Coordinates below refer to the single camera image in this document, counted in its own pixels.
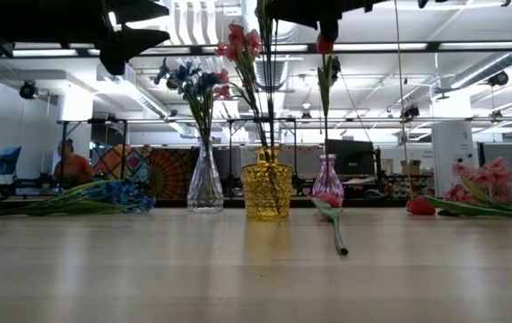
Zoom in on yellow glass vase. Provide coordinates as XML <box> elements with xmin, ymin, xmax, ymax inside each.
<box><xmin>241</xmin><ymin>145</ymin><xmax>293</xmax><ymax>221</ymax></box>

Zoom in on colourful mandala tapestry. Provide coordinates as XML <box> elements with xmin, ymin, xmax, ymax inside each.
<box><xmin>91</xmin><ymin>144</ymin><xmax>199</xmax><ymax>199</ymax></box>

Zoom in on black aluminium table frame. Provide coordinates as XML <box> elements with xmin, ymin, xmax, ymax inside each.
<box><xmin>0</xmin><ymin>196</ymin><xmax>418</xmax><ymax>210</ymax></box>

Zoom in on person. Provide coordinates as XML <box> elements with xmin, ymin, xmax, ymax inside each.
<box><xmin>52</xmin><ymin>138</ymin><xmax>96</xmax><ymax>186</ymax></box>

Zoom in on black background metal frame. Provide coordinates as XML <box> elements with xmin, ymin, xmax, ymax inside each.
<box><xmin>56</xmin><ymin>115</ymin><xmax>512</xmax><ymax>198</ymax></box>

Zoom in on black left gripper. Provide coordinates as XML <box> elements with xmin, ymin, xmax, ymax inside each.
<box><xmin>13</xmin><ymin>0</ymin><xmax>171</xmax><ymax>76</ymax></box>

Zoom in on thin hanging cord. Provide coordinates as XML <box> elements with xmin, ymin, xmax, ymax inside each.
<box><xmin>393</xmin><ymin>0</ymin><xmax>408</xmax><ymax>198</ymax></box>

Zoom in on white tower unit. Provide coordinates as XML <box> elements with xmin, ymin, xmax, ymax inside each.
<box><xmin>431</xmin><ymin>120</ymin><xmax>475</xmax><ymax>195</ymax></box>

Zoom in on cardboard box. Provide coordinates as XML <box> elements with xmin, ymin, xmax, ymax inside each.
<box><xmin>400</xmin><ymin>159</ymin><xmax>422</xmax><ymax>176</ymax></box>

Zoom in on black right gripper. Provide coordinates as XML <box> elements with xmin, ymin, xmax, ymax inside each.
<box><xmin>265</xmin><ymin>0</ymin><xmax>377</xmax><ymax>44</ymax></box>

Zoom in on clear glass vase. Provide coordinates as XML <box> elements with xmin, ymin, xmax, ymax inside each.
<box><xmin>187</xmin><ymin>135</ymin><xmax>224</xmax><ymax>214</ymax></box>

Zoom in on pink glass vase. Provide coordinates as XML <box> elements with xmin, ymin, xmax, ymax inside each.
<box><xmin>311</xmin><ymin>153</ymin><xmax>345</xmax><ymax>207</ymax></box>

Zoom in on blue artificial flower bunch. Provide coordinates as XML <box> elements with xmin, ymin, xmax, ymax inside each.
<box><xmin>153</xmin><ymin>57</ymin><xmax>223</xmax><ymax>207</ymax></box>
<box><xmin>0</xmin><ymin>178</ymin><xmax>157</xmax><ymax>219</ymax></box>

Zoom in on black computer monitor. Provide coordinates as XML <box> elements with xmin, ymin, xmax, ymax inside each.
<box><xmin>325</xmin><ymin>138</ymin><xmax>376</xmax><ymax>177</ymax></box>

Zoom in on silver ventilation duct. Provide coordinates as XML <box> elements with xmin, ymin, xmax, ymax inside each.
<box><xmin>450</xmin><ymin>51</ymin><xmax>512</xmax><ymax>90</ymax></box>

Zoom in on blue computer monitor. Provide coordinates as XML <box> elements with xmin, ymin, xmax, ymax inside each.
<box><xmin>0</xmin><ymin>145</ymin><xmax>22</xmax><ymax>176</ymax></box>

